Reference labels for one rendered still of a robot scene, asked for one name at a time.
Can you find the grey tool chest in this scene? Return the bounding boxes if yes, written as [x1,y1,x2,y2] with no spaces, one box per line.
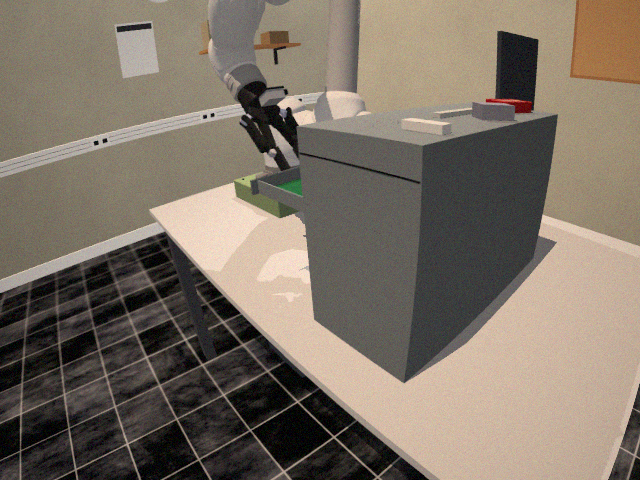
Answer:
[250,103,558,383]

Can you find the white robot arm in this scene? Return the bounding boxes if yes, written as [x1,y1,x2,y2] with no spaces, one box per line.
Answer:
[208,0,372,179]

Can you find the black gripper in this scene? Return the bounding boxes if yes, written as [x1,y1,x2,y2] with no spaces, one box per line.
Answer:
[237,81,299,171]

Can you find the black flat panel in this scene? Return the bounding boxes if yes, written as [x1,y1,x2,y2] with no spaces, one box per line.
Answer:
[495,31,539,111]

